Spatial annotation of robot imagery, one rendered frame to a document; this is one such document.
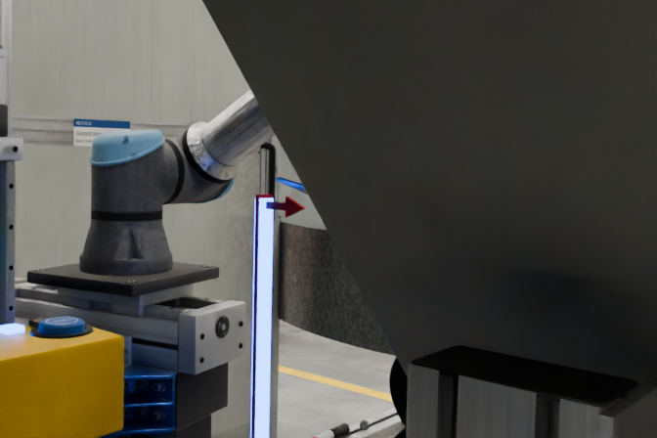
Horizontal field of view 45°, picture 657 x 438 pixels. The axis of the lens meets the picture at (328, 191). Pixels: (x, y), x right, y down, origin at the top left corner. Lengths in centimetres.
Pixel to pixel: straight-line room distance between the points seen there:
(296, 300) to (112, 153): 191
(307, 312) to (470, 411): 272
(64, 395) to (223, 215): 214
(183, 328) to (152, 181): 25
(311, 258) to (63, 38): 122
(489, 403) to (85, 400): 47
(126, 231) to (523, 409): 103
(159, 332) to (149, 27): 154
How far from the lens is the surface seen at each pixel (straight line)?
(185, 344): 123
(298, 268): 309
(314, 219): 1070
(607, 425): 32
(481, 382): 34
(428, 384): 36
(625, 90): 30
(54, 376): 72
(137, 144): 130
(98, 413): 76
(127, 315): 130
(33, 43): 241
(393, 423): 117
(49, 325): 76
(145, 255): 130
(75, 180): 246
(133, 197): 130
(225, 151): 134
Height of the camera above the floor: 124
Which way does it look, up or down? 3 degrees down
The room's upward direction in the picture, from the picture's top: 1 degrees clockwise
